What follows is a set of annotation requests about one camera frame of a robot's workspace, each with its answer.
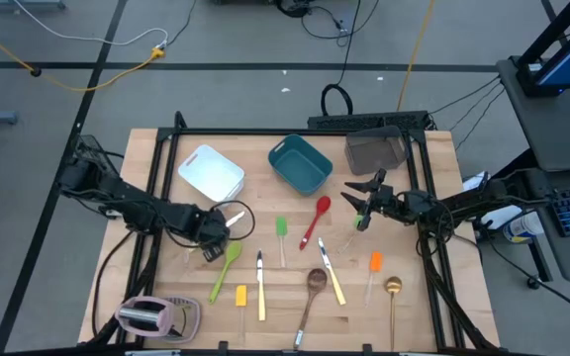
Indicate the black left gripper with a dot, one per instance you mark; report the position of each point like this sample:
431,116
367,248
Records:
212,231

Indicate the white plastic bin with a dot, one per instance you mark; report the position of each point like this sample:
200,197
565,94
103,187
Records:
211,173

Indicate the black perforated power strip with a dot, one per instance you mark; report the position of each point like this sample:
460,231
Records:
364,120

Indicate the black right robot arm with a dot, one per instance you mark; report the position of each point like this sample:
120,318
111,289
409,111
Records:
463,205

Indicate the brown wooden spoon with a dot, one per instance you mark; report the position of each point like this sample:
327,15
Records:
316,280

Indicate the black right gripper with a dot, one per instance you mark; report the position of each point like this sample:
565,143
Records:
386,203

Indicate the silver metal cylinder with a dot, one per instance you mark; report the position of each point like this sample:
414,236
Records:
139,315

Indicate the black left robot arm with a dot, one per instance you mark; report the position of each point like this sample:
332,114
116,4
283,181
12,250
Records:
131,200

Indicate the white paper sheet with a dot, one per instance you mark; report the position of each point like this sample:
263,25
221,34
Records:
473,183

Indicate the grey translucent plastic bin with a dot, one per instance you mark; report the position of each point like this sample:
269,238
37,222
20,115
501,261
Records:
374,151

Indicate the mauve plastic basket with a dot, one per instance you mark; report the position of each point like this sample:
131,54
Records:
193,321

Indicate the black monitor stand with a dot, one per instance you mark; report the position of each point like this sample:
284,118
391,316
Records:
552,34

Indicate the black metal table frame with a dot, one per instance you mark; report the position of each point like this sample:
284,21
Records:
290,132

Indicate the teal plastic bin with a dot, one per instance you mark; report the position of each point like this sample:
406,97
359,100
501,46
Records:
300,165

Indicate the red silicone spoon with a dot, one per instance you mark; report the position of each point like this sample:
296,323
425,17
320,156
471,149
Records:
323,204

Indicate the gold metal spoon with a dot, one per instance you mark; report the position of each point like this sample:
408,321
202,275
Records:
393,284

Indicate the grey desk top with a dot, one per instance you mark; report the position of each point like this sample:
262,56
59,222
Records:
552,128

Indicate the green silicone spoon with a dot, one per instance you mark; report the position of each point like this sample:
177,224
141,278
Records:
234,249

